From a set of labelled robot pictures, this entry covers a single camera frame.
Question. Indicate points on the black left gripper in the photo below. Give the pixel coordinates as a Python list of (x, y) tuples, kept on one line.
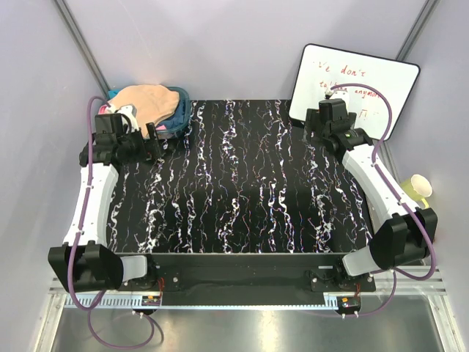
[(142, 155)]

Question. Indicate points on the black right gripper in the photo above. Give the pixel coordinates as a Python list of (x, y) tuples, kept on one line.
[(312, 119)]

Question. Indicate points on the beige t-shirt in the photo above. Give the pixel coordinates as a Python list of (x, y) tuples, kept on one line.
[(153, 103)]

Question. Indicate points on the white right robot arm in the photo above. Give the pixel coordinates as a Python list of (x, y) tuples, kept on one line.
[(405, 230)]

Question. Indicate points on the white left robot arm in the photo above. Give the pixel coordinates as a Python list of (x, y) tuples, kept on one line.
[(84, 261)]

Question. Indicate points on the dark blue t-shirt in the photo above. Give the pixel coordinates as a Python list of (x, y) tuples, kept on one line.
[(177, 118)]

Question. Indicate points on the white whiteboard with red writing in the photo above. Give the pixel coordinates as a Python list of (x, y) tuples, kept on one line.
[(377, 88)]

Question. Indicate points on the pink t-shirt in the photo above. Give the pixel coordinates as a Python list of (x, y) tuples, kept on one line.
[(105, 110)]

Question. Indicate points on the teal plastic basket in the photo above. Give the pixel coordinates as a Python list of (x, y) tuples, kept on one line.
[(161, 131)]

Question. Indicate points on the yellow-green mug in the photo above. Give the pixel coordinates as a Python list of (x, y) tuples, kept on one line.
[(418, 188)]

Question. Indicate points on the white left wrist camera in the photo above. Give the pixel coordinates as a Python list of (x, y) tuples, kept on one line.
[(128, 117)]

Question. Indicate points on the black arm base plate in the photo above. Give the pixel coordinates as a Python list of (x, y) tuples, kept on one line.
[(315, 272)]

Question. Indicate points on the aluminium frame rail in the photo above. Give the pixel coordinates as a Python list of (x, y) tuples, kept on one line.
[(314, 295)]

